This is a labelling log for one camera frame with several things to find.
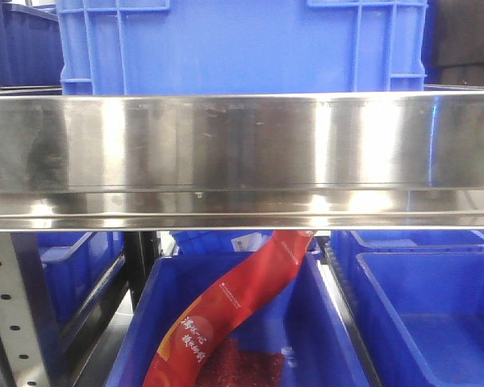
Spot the blue bin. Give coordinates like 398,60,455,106
106,252,369,386
331,230,484,281
36,231,124,322
355,252,484,386
172,230,323,259

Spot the red snack packet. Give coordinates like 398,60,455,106
143,231,315,386

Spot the blue bin rear centre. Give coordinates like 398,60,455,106
172,230,323,259

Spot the blue bin left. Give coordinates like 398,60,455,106
36,231,124,322

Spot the blue bin rear right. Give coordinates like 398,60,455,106
331,230,484,281

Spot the large light blue crate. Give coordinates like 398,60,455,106
56,1,428,95

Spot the perforated metal upright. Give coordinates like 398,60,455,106
0,233,49,386

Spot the dark blue crate background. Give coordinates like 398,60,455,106
2,2,64,86

